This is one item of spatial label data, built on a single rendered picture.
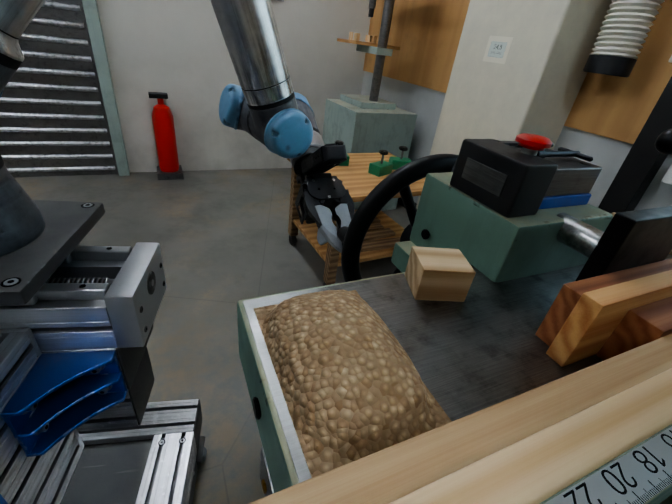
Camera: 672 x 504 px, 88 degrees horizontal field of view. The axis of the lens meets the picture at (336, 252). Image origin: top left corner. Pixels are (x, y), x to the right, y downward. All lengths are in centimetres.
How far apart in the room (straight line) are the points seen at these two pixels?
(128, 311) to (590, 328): 48
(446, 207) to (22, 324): 53
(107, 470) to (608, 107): 205
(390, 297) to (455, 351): 7
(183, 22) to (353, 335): 288
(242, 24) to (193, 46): 248
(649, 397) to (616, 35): 160
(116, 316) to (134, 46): 260
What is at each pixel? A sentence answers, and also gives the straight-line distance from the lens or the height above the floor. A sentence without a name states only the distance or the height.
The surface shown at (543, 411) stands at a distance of 21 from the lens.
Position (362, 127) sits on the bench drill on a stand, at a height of 61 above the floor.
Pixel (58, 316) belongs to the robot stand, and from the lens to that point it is 56.
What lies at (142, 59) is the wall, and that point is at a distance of 302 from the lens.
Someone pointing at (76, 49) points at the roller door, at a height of 82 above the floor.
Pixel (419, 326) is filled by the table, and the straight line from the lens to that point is 28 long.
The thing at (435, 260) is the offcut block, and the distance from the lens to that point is 30.
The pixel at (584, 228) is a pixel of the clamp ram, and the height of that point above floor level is 96.
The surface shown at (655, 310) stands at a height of 95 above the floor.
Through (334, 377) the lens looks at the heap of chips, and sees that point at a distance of 20.
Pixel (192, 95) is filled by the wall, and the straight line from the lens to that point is 305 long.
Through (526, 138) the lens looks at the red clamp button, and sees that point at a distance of 36.
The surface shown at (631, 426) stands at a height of 95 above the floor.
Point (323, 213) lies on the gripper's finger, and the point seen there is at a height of 82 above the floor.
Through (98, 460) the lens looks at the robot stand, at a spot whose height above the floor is 21.
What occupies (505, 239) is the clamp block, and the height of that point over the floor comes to 94.
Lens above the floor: 108
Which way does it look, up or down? 31 degrees down
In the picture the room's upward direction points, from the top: 8 degrees clockwise
